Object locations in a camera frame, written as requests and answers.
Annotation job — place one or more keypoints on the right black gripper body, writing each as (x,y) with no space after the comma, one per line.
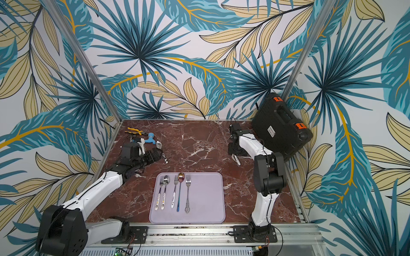
(235,129)

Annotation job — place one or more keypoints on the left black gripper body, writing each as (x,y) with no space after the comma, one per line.
(145,159)

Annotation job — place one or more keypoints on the cow pattern handle spoon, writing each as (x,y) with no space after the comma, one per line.
(159,146)

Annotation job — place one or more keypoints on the cartoon handle spoon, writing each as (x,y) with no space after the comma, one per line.
(165,182)

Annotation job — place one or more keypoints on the white handle fork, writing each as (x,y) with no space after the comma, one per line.
(174,192)

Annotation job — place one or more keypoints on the iridescent spoon blue handle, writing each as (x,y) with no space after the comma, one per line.
(181,177)

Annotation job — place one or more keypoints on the all steel fork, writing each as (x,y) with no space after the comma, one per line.
(188,184)

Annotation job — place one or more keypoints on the white handle steel spoon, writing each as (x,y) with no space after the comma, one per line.
(234,157)

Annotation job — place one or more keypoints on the cartoon handle fork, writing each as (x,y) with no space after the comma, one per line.
(159,194)

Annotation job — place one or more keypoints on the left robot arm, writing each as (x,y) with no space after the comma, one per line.
(64,230)

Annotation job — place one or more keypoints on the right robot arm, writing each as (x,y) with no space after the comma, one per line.
(268,176)

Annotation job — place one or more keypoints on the blue plastic faucet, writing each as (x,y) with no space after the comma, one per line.
(150,139)

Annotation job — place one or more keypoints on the black tool case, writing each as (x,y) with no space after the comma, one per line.
(279,128)

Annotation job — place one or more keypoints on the lavender placemat tray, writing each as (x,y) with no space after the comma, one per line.
(206,196)

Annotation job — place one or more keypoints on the yellow handled pliers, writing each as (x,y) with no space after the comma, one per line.
(135,131)

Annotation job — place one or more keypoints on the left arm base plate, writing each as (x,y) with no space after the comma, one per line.
(129,235)

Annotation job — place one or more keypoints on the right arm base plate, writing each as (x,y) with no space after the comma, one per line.
(250,234)

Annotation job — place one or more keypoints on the aluminium front rail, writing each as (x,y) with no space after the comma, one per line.
(213,240)

